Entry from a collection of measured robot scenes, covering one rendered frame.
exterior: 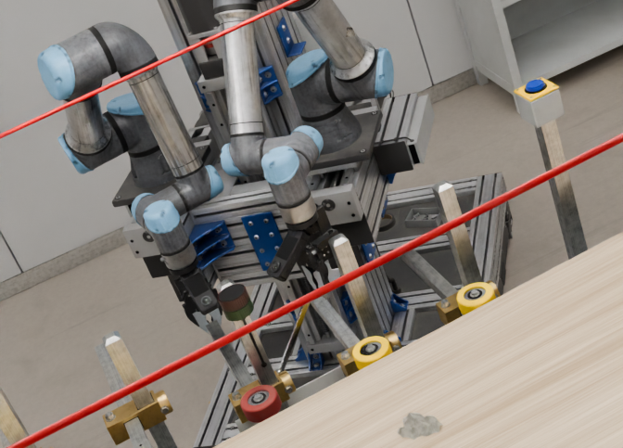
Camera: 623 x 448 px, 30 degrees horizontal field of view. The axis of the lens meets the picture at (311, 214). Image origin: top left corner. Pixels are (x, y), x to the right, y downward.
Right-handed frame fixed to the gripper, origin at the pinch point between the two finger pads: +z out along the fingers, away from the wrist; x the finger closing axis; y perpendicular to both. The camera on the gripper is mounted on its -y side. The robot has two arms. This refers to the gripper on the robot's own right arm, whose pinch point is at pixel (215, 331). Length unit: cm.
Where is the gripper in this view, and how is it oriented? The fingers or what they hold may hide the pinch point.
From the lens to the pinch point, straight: 280.6
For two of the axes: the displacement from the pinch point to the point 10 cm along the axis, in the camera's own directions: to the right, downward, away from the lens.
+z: 3.2, 8.2, 4.8
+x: -8.8, 4.4, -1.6
